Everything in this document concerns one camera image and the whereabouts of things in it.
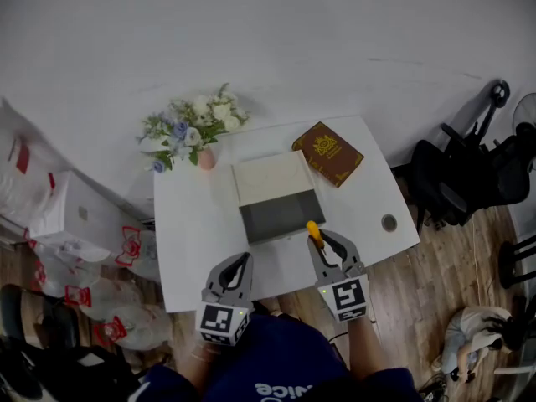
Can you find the dark grey chair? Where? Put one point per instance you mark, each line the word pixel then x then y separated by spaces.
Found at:
pixel 50 362

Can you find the pile of clear water jugs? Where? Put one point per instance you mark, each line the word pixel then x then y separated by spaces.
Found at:
pixel 125 312

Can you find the black office chair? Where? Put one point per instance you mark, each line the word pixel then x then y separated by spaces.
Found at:
pixel 435 178
pixel 502 174

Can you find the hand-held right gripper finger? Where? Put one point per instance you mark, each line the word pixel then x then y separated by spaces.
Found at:
pixel 354 258
pixel 317 268

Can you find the person's left forearm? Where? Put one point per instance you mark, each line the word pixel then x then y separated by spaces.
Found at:
pixel 197 367

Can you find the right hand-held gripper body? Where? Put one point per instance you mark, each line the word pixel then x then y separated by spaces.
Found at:
pixel 347 297

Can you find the person's right forearm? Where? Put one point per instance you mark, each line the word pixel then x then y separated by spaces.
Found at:
pixel 366 350

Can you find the pink vase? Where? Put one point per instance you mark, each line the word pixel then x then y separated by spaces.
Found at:
pixel 207 159

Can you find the brown hardcover book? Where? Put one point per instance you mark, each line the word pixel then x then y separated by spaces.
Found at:
pixel 328 153

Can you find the black standing fan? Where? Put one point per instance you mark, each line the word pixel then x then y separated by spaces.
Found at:
pixel 525 115

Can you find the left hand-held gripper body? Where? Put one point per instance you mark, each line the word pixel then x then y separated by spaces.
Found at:
pixel 215 323

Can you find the grey white box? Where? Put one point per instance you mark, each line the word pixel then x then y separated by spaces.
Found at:
pixel 272 182

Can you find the person's navy shirt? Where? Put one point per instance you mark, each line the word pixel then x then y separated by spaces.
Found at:
pixel 272 358

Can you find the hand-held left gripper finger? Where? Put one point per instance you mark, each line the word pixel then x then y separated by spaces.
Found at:
pixel 213 276
pixel 247 287

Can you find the white water dispenser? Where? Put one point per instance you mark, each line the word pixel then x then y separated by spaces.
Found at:
pixel 84 212

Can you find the round wooden side table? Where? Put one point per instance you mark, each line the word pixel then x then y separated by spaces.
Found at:
pixel 508 262

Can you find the clear plastic bag of bottles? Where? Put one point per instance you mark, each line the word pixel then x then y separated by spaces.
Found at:
pixel 29 170

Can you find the white and blue flower bouquet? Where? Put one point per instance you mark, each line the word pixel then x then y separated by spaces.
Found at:
pixel 197 128

